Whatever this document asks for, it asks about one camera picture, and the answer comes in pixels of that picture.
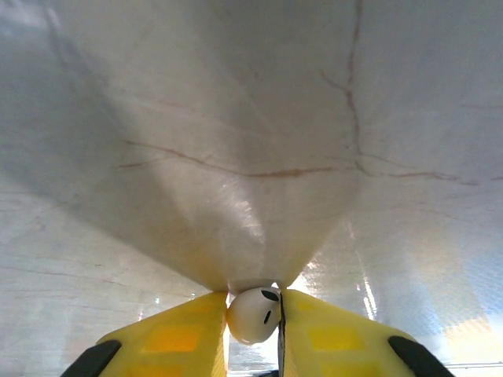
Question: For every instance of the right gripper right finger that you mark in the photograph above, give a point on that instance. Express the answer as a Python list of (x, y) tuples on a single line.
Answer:
[(334, 341)]

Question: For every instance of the white earbud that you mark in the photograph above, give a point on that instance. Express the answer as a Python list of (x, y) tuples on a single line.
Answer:
[(251, 318)]

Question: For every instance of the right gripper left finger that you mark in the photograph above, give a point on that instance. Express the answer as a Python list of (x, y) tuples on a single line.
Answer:
[(177, 341)]

